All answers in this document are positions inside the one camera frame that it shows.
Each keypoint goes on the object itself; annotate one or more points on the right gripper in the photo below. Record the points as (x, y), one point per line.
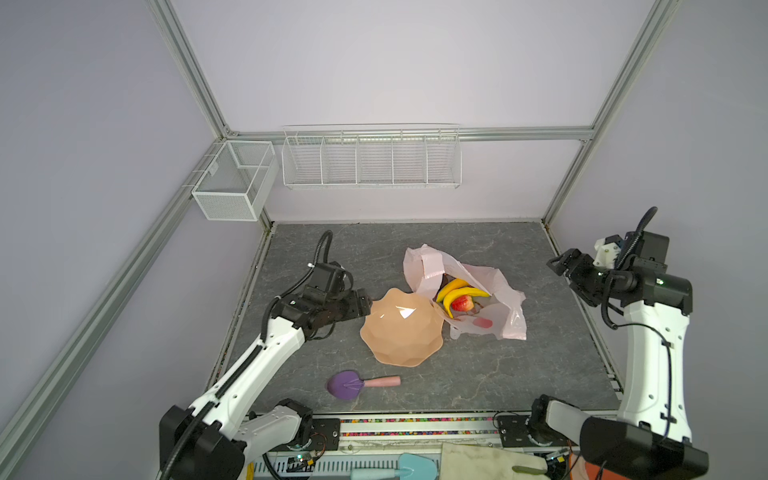
(584, 265)

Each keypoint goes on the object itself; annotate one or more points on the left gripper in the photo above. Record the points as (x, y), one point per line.
(353, 310)

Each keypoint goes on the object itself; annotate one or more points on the beige wavy fruit plate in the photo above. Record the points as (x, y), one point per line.
(403, 329)

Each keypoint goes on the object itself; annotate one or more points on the pink plastic bag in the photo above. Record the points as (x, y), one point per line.
(500, 315)

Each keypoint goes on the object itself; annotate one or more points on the dark brown fig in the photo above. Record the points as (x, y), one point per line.
(447, 279)

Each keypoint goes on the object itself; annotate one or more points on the yellow banana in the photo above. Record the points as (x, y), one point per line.
(474, 292)

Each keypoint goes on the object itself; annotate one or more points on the red strawberry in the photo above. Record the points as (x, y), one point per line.
(464, 303)

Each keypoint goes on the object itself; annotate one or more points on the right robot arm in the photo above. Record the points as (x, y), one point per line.
(650, 437)

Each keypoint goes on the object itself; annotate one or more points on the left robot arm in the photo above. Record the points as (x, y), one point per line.
(213, 438)

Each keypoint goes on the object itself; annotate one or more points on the small white mesh basket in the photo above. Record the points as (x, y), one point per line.
(237, 181)

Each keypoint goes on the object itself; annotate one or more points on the teal spatula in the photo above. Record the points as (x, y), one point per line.
(409, 467)

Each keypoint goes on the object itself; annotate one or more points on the beige cloth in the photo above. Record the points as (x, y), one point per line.
(464, 462)

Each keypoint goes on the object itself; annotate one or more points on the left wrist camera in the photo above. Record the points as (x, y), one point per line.
(328, 282)

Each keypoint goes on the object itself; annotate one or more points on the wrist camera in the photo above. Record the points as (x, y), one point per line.
(328, 282)
(607, 251)

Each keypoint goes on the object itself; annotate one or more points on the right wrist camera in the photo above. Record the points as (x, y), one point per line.
(607, 251)

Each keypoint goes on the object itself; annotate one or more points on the purple scoop pink handle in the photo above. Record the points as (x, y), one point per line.
(347, 384)

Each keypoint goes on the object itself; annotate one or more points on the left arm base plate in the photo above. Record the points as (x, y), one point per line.
(321, 434)

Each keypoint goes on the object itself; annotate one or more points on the long white wire basket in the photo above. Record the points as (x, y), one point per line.
(372, 156)

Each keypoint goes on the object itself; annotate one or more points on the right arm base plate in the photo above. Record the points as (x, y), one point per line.
(514, 431)

